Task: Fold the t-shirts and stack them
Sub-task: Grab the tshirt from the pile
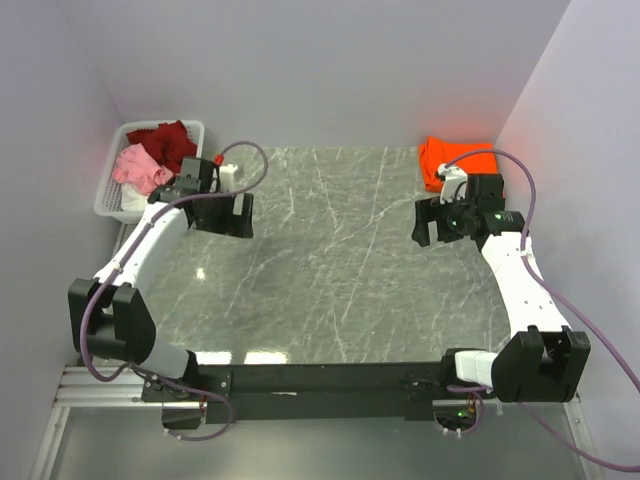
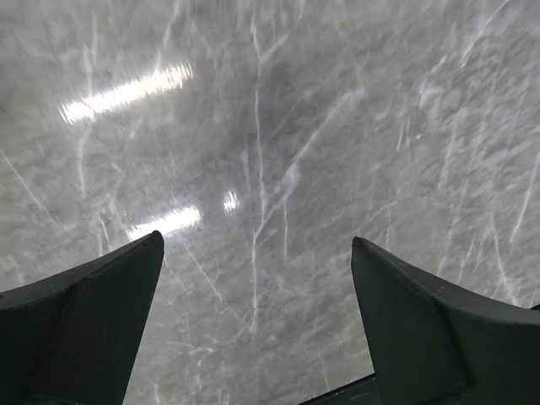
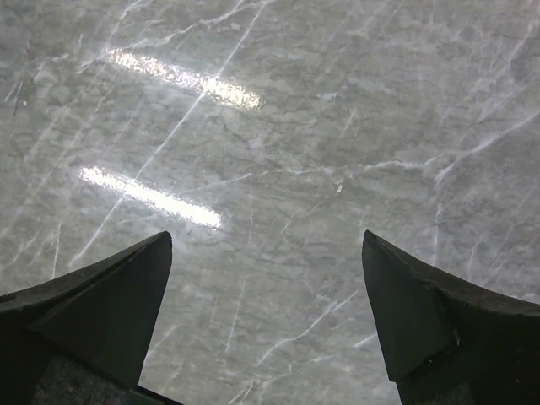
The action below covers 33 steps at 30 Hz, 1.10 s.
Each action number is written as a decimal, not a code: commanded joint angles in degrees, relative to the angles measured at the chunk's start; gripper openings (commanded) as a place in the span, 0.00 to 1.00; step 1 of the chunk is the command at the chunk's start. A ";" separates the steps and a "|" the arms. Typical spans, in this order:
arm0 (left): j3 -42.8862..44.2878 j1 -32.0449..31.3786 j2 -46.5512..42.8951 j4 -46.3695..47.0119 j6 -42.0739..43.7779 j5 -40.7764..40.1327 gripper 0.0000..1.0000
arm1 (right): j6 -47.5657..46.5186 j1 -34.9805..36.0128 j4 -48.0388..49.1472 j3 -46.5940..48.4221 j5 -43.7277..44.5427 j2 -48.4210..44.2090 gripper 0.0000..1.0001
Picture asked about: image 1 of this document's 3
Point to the aluminium rail frame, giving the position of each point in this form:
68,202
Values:
308,290

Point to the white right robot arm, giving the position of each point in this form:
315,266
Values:
544,358

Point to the white t shirt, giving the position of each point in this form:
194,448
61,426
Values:
132,200

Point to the pink t shirt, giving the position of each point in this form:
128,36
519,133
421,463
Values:
136,167

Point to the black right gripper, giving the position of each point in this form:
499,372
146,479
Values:
431,210

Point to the white plastic laundry basket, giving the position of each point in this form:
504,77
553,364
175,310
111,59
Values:
108,197

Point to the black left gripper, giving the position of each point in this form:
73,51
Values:
232,224

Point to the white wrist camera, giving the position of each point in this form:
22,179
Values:
230,177
454,181

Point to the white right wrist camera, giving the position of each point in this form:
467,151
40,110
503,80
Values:
454,181

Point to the folded orange t shirt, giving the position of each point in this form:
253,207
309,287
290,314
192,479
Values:
434,152

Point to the dark red t shirt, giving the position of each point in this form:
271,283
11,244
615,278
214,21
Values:
168,144

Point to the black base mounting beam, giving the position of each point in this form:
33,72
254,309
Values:
330,391

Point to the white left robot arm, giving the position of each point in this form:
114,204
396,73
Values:
108,313

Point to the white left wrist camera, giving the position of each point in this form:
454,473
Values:
230,177

